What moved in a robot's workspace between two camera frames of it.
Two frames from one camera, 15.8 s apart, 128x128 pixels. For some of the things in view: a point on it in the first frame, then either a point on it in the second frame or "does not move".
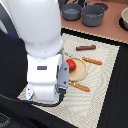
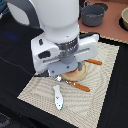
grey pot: x=93 y=14 does not move
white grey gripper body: x=49 y=76 -> x=61 y=58
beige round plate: x=81 y=70 does not move
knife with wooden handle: x=91 y=61 does not move
